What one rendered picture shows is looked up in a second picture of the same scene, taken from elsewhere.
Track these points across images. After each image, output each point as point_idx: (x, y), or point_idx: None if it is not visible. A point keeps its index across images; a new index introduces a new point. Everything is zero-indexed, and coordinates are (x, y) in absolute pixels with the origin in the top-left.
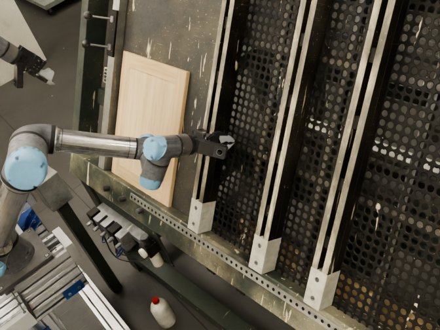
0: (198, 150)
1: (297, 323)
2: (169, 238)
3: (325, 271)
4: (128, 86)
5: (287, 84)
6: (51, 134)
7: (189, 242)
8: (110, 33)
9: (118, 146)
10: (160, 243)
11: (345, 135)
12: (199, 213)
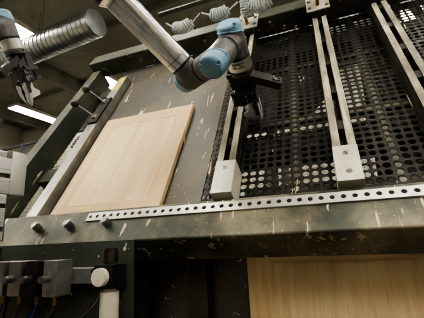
0: (253, 75)
1: None
2: (165, 233)
3: None
4: (108, 139)
5: (322, 55)
6: None
7: (209, 219)
8: (99, 109)
9: (174, 39)
10: (128, 271)
11: (398, 52)
12: (231, 170)
